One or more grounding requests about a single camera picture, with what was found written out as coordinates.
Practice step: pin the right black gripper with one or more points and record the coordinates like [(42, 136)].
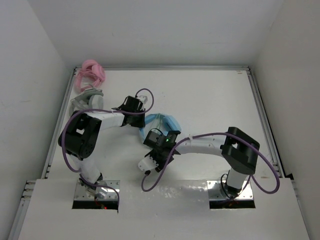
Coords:
[(162, 164)]

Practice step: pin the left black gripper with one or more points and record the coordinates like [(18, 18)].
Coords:
[(141, 123)]

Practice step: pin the blue headphones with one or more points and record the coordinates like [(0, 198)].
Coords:
[(162, 123)]

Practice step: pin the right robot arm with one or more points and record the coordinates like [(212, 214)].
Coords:
[(238, 149)]

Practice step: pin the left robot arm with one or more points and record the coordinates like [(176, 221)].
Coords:
[(79, 137)]

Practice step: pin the grey headphones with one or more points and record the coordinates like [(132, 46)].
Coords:
[(91, 98)]

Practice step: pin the pink headphones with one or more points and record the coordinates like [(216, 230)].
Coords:
[(91, 70)]

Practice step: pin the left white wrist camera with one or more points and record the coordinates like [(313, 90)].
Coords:
[(143, 99)]

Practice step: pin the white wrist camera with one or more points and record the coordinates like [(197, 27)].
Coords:
[(143, 99), (147, 164)]

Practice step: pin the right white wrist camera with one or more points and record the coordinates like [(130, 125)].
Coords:
[(147, 164)]

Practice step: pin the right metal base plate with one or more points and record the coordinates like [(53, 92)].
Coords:
[(215, 193)]

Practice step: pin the metal base plate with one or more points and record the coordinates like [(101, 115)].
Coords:
[(215, 193), (105, 193)]

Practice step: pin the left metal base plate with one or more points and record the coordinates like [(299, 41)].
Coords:
[(105, 193)]

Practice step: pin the aluminium table frame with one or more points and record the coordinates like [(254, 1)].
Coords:
[(203, 101)]

